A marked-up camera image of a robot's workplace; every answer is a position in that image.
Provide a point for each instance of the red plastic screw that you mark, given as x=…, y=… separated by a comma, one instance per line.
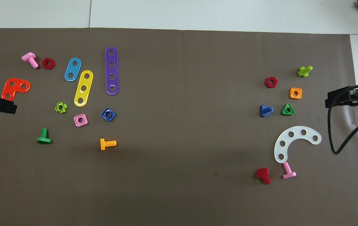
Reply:
x=263, y=173

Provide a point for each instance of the pink plastic screw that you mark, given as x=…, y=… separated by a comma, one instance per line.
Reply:
x=289, y=174
x=29, y=58

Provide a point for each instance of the orange plastic screw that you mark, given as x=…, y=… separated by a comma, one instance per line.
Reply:
x=109, y=143

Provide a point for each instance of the purple four-hole plastic strip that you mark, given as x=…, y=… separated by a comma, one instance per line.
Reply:
x=112, y=70

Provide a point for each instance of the white curved five-hole plate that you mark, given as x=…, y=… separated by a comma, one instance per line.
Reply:
x=297, y=131

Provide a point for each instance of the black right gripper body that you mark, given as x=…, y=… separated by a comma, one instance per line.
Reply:
x=343, y=98

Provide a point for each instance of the blue triangular-head plastic screw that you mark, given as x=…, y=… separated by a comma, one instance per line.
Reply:
x=264, y=111

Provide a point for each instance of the orange angled three-hole plate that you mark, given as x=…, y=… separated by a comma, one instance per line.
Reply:
x=15, y=90

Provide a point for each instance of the pink square plastic nut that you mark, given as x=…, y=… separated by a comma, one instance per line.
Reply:
x=76, y=123

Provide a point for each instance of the dark blue square nut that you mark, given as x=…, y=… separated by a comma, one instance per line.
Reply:
x=113, y=116

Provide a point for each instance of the green plastic screw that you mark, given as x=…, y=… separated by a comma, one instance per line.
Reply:
x=44, y=140

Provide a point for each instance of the green triangular plastic nut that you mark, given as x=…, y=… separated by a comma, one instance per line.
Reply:
x=284, y=113

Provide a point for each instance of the blue two-hole plastic strip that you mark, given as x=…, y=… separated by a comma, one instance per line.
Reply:
x=73, y=69

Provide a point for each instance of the brown paper table mat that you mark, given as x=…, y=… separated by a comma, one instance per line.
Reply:
x=178, y=125

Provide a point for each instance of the lime green cross nut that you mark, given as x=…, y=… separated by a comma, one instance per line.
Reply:
x=57, y=108

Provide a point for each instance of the red hexagonal plastic nut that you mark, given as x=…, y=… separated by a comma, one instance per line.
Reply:
x=267, y=83
x=44, y=63

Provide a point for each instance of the orange square plastic nut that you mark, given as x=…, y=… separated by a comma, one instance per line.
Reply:
x=291, y=96

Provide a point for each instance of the yellow three-hole plastic strip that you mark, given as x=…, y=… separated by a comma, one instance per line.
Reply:
x=85, y=82

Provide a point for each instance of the lime green cross screw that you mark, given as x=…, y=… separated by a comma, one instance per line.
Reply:
x=304, y=72

